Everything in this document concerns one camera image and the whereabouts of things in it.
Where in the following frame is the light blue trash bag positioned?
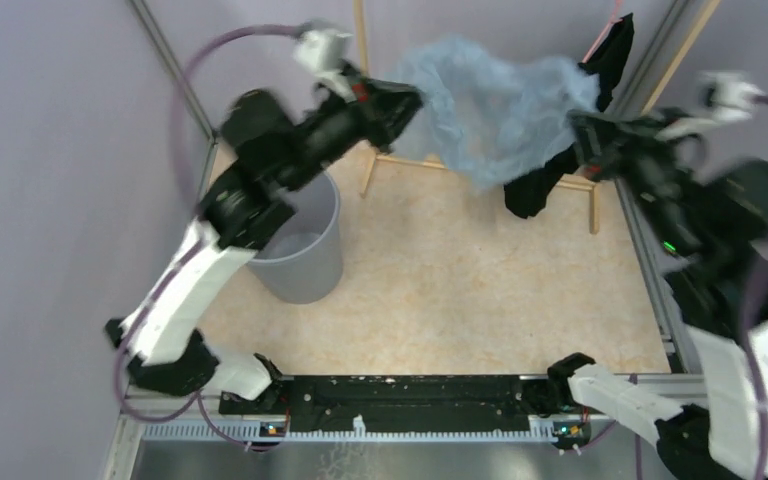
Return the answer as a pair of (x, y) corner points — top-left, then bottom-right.
(387, 36), (600, 189)

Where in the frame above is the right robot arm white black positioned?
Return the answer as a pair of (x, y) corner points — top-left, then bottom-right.
(546, 109), (768, 479)

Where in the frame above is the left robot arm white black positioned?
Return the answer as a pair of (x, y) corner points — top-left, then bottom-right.
(105, 73), (423, 414)

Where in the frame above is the grey plastic trash bin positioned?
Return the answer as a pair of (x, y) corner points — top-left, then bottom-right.
(247, 173), (343, 305)

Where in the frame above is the black hanging garment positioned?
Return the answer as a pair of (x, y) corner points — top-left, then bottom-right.
(503, 13), (635, 219)

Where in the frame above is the pink clothes hanger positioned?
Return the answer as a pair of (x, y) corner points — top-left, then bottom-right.
(581, 0), (624, 63)

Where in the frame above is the wooden clothes rack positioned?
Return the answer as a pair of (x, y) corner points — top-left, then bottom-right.
(359, 0), (720, 235)

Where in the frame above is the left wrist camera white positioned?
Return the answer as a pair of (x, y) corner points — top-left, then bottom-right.
(293, 21), (356, 102)

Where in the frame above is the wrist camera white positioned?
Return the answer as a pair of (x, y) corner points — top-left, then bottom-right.
(293, 21), (356, 102)
(654, 71), (765, 142)

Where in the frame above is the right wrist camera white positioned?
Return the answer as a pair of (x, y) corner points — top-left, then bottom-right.
(654, 71), (765, 142)

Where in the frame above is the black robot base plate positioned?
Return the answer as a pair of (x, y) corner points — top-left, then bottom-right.
(218, 375), (595, 433)

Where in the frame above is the white slotted cable duct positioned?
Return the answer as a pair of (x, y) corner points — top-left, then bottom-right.
(143, 417), (558, 443)

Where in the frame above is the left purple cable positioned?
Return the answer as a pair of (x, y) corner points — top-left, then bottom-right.
(112, 23), (306, 453)

